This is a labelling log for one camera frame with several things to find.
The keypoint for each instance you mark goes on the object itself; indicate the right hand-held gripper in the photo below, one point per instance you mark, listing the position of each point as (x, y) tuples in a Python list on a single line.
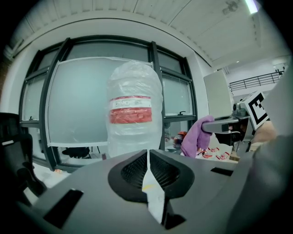
[(257, 109)]

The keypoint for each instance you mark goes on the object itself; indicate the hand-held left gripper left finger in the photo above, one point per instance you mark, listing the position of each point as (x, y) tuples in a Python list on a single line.
[(128, 180)]

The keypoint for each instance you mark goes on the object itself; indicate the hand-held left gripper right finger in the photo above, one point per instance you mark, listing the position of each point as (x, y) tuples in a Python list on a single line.
[(171, 180)]

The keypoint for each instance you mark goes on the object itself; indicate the purple cloth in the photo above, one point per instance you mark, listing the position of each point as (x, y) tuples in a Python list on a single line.
[(194, 137)]

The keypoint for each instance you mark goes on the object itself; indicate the person's right forearm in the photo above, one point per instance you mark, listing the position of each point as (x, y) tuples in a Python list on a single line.
[(265, 132)]

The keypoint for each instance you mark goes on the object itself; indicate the plastic-wrapped clear water jug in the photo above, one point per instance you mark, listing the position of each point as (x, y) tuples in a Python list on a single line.
[(134, 132)]

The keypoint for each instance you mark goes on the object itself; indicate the pile of red white labels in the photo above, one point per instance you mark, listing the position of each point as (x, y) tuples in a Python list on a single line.
[(213, 154)]

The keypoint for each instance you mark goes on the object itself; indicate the white partition board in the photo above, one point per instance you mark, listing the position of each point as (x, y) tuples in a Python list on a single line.
[(217, 93)]

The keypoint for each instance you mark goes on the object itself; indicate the orange helmet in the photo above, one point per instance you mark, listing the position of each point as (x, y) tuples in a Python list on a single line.
[(182, 133)]

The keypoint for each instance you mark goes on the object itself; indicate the black balcony railing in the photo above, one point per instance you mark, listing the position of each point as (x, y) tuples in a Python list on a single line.
[(256, 81)]

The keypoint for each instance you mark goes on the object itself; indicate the black chair behind window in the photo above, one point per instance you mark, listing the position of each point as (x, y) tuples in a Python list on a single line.
[(75, 152)]

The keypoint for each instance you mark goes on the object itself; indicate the orange snack packet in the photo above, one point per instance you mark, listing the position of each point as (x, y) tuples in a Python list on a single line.
[(58, 171)]

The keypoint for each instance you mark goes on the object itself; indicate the frosted window film sheet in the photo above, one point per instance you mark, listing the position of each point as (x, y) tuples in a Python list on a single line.
[(77, 102)]

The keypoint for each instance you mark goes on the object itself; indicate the grey ceiling mounted device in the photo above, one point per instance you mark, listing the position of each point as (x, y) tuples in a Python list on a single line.
[(231, 6)]

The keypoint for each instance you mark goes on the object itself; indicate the long ceiling tube light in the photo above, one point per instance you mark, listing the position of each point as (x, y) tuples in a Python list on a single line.
[(251, 5)]

